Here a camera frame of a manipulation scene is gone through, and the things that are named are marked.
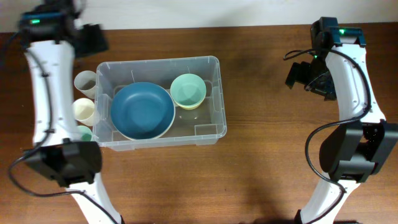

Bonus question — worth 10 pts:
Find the dark blue plate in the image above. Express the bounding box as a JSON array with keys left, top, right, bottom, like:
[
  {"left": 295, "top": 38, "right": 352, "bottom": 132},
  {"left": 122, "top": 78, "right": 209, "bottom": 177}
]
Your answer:
[{"left": 111, "top": 82, "right": 176, "bottom": 140}]

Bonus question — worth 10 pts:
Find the clear plastic storage container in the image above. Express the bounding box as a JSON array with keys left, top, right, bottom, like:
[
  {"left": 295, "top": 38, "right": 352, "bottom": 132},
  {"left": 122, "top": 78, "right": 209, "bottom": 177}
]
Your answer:
[{"left": 93, "top": 56, "right": 227, "bottom": 151}]

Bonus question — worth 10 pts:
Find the grey plastic cup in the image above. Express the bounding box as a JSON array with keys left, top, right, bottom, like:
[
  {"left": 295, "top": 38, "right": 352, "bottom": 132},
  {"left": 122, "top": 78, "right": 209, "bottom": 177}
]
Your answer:
[{"left": 74, "top": 70, "right": 96, "bottom": 99}]

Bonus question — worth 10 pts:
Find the mint green small bowl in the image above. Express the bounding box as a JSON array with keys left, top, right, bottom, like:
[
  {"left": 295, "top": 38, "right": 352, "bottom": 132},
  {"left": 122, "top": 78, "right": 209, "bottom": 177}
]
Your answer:
[{"left": 170, "top": 73, "right": 206, "bottom": 100}]

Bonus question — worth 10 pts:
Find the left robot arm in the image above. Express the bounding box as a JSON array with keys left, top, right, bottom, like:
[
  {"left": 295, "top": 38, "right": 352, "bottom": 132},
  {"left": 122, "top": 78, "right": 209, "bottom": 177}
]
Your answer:
[{"left": 18, "top": 1, "right": 123, "bottom": 223}]

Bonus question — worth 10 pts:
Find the cream plastic cup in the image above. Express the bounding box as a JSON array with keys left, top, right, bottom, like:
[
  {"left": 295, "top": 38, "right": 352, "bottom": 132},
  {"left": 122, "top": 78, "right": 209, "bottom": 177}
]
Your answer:
[{"left": 72, "top": 98, "right": 95, "bottom": 126}]

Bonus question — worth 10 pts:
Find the beige plate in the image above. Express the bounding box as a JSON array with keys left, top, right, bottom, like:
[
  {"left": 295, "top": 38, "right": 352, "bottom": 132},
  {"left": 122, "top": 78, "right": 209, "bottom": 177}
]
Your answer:
[{"left": 123, "top": 92, "right": 176, "bottom": 141}]

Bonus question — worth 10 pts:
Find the mint green plastic cup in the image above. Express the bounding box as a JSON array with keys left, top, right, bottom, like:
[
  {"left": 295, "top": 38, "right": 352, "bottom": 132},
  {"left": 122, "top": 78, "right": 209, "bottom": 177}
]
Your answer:
[{"left": 77, "top": 126, "right": 93, "bottom": 141}]

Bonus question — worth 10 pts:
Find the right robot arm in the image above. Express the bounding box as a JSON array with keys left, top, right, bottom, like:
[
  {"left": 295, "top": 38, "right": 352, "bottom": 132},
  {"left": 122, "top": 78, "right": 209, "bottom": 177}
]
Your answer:
[{"left": 284, "top": 17, "right": 397, "bottom": 224}]

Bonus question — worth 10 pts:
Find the yellow small bowl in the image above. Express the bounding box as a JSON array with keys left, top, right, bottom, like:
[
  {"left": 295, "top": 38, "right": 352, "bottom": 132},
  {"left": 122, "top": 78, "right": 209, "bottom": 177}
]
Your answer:
[{"left": 174, "top": 97, "right": 205, "bottom": 110}]

